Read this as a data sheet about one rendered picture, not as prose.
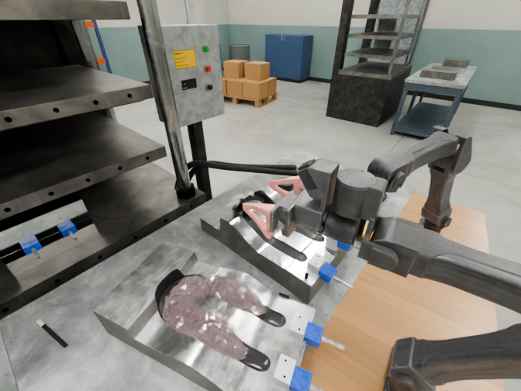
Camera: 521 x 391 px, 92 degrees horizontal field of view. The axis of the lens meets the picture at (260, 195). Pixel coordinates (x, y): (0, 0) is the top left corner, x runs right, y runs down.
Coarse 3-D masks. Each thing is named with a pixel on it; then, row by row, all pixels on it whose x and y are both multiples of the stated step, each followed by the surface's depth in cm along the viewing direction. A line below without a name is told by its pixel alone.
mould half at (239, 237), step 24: (216, 216) 99; (240, 216) 88; (264, 216) 91; (240, 240) 85; (288, 240) 85; (312, 240) 84; (264, 264) 81; (288, 264) 77; (336, 264) 84; (288, 288) 78; (312, 288) 72
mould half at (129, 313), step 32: (160, 256) 76; (192, 256) 77; (128, 288) 67; (256, 288) 71; (128, 320) 60; (160, 320) 64; (256, 320) 65; (288, 320) 66; (160, 352) 57; (192, 352) 56; (288, 352) 59; (224, 384) 54; (256, 384) 54
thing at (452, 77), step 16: (432, 64) 450; (448, 64) 422; (464, 64) 410; (416, 80) 341; (432, 80) 340; (448, 80) 339; (464, 80) 340; (400, 112) 374; (416, 112) 447; (432, 112) 447; (448, 112) 336; (400, 128) 385; (416, 128) 385; (432, 128) 385
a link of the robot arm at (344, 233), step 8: (328, 216) 43; (336, 216) 42; (328, 224) 42; (336, 224) 42; (344, 224) 41; (352, 224) 41; (360, 224) 41; (328, 232) 43; (336, 232) 42; (344, 232) 41; (352, 232) 41; (360, 232) 42; (344, 240) 42; (352, 240) 42; (360, 240) 43
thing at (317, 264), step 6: (312, 258) 74; (318, 258) 74; (324, 258) 74; (312, 264) 73; (318, 264) 73; (324, 264) 74; (312, 270) 74; (318, 270) 72; (324, 270) 73; (330, 270) 73; (336, 270) 73; (324, 276) 72; (330, 276) 71; (336, 276) 72; (330, 282) 72; (342, 282) 71
